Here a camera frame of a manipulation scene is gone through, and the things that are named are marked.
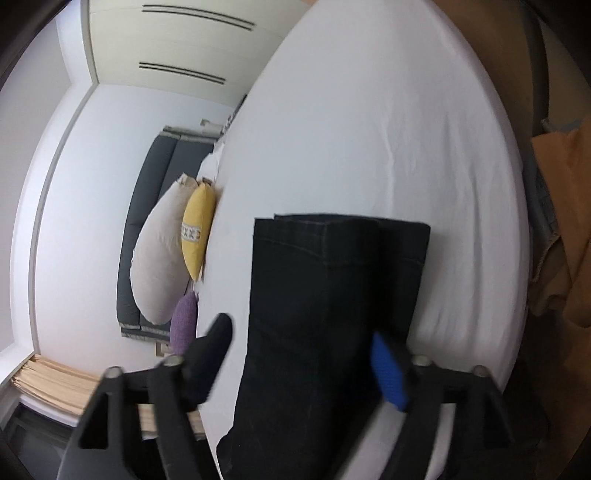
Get large beige pillow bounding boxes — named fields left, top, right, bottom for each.
left=129, top=174, right=197, bottom=326

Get beige curtain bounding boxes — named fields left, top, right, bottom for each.
left=11, top=357, right=206, bottom=440

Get dark grey headboard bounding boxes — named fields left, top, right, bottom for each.
left=116, top=127, right=215, bottom=343

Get orange cloth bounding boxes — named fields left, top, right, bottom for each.
left=529, top=118, right=590, bottom=462

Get cream wardrobe with black handles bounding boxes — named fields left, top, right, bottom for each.
left=88, top=0, right=311, bottom=107

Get white bed mattress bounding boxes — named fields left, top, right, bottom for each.
left=198, top=1, right=530, bottom=479

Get purple cushion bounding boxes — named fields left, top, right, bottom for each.
left=169, top=291, right=198, bottom=355

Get yellow patterned cushion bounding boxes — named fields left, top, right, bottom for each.
left=181, top=181, right=216, bottom=281

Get black jeans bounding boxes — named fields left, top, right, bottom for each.
left=217, top=214, right=431, bottom=479

